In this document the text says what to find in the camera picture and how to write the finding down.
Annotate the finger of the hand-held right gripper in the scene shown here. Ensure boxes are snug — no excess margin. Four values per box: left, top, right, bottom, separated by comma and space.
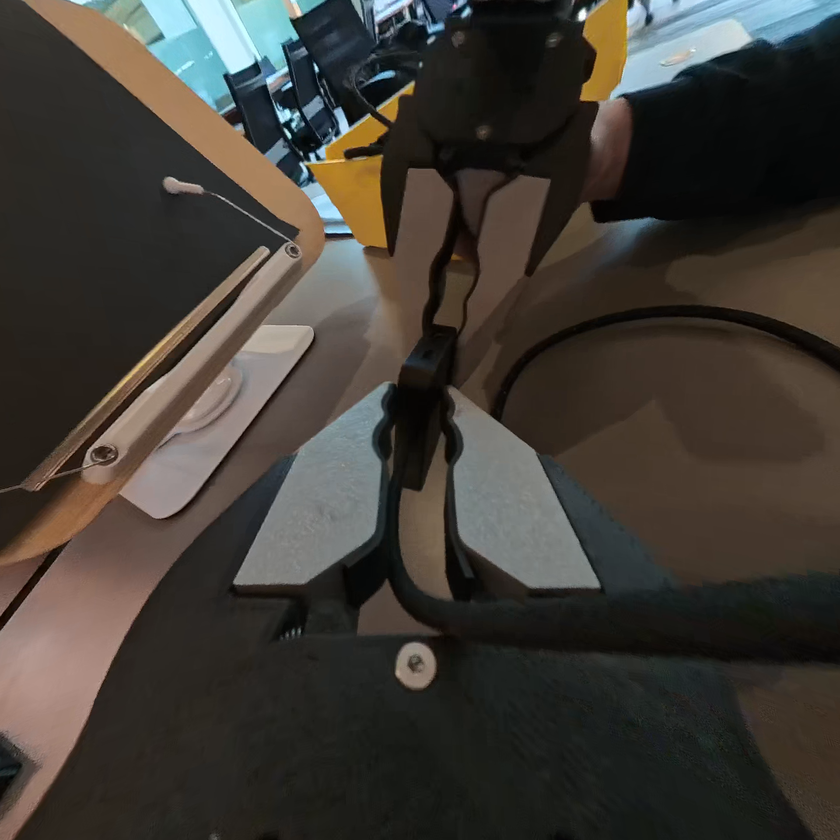
455, 177, 550, 341
395, 167, 460, 343

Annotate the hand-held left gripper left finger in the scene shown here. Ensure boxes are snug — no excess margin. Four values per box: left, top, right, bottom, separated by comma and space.
233, 382, 398, 608

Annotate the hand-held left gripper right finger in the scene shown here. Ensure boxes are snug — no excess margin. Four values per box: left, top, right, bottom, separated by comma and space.
445, 386, 601, 601

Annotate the yellow plastic bin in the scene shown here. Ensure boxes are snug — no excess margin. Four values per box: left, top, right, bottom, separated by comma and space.
307, 0, 630, 249

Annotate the black hub adapter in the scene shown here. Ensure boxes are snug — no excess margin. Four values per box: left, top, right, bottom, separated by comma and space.
384, 325, 840, 660

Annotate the person's right forearm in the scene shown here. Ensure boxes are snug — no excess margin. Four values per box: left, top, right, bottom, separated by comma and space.
591, 13, 840, 224

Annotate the person's right hand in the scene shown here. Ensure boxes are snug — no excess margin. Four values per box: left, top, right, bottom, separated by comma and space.
581, 97, 634, 203

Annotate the white paper sheet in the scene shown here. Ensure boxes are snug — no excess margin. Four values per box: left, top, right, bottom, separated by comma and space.
302, 184, 355, 235

